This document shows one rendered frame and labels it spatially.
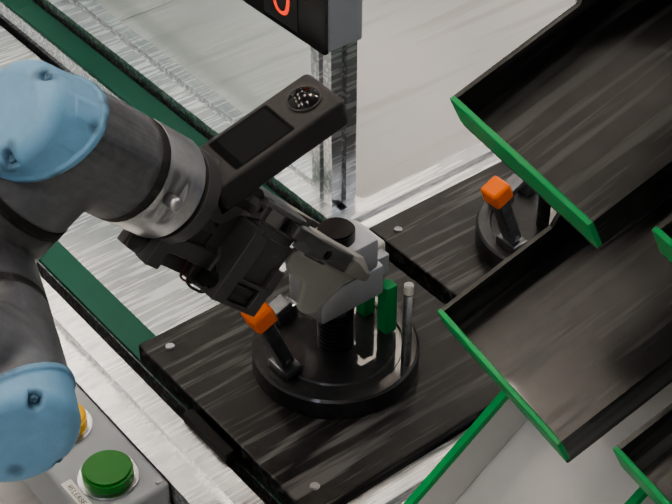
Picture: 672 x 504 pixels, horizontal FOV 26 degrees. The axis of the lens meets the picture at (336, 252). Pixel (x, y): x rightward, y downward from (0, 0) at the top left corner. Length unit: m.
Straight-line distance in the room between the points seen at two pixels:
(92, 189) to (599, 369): 0.33
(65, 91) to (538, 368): 0.33
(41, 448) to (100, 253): 0.61
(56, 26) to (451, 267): 0.63
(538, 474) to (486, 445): 0.04
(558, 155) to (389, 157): 0.85
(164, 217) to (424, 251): 0.42
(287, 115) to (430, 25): 0.86
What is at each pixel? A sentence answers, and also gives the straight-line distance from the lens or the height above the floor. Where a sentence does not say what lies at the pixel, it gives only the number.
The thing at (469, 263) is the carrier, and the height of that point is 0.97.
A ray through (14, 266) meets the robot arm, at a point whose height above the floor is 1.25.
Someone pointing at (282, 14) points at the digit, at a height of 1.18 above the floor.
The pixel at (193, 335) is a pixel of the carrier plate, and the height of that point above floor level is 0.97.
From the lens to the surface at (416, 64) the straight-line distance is 1.80.
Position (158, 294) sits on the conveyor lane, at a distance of 1.38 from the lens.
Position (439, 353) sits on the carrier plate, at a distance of 1.24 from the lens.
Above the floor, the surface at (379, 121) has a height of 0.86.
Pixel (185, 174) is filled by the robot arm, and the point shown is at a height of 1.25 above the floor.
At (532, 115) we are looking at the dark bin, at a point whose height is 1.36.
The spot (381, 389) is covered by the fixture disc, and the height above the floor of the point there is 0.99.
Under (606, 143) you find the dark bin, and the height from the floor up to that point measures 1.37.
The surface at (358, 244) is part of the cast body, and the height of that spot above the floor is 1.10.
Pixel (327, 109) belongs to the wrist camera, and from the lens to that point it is 1.03.
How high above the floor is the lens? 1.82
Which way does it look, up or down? 40 degrees down
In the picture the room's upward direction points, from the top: straight up
